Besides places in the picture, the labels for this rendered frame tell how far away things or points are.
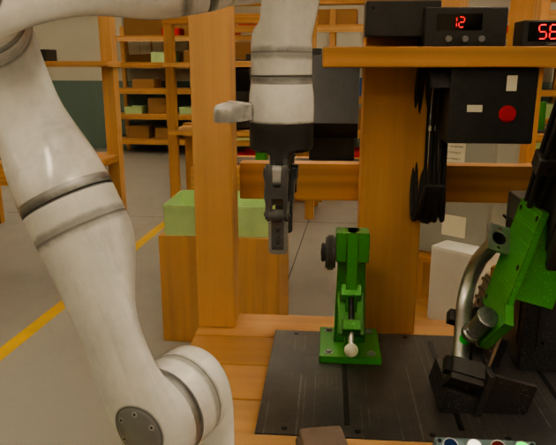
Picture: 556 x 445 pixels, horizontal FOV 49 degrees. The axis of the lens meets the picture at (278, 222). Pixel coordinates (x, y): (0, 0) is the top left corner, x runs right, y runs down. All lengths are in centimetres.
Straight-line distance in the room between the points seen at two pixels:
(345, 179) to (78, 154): 96
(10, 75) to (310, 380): 82
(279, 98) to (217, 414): 34
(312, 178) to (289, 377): 49
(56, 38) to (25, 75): 1175
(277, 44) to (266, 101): 6
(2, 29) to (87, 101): 1159
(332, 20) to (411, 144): 665
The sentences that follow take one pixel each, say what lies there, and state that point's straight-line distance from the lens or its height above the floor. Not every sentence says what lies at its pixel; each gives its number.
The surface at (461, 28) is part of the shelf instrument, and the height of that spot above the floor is 157.
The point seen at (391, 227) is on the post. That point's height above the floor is 114.
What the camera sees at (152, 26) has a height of 221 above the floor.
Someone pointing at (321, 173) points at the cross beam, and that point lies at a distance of 148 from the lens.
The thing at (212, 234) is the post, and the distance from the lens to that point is 145.
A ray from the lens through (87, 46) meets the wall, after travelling 1216.
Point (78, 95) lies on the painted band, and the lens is 1227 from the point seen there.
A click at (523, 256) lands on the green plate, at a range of 110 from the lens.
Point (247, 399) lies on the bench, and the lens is 123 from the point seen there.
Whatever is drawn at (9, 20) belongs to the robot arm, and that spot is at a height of 154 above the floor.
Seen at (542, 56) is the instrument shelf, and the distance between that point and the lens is 131.
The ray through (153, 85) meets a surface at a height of 119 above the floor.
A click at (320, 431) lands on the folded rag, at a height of 93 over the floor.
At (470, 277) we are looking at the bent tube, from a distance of 124.
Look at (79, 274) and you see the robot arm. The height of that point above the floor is 132.
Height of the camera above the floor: 150
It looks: 14 degrees down
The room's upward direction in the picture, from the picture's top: straight up
